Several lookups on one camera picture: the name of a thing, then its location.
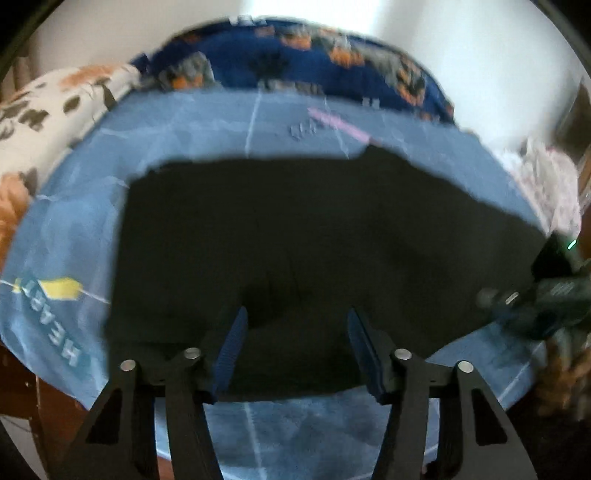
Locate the blue checked bed sheet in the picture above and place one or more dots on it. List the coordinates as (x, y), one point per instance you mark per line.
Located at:
(57, 284)

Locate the beige striped curtain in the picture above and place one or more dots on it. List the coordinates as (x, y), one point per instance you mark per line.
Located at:
(21, 71)

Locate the brown wooden bed frame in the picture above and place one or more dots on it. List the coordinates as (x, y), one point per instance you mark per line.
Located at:
(46, 415)

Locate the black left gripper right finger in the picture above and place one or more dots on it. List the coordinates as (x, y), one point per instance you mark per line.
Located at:
(444, 422)

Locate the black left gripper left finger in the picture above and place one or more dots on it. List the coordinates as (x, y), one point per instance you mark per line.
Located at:
(183, 383)

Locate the white orange floral pillow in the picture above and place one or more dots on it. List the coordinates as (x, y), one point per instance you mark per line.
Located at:
(42, 123)

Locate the black pants orange lining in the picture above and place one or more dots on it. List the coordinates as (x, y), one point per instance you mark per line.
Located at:
(298, 243)

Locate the navy dog print blanket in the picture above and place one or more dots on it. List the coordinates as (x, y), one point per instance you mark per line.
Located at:
(273, 54)

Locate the white pink crumpled cloth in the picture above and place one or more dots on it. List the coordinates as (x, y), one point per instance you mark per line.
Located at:
(548, 179)

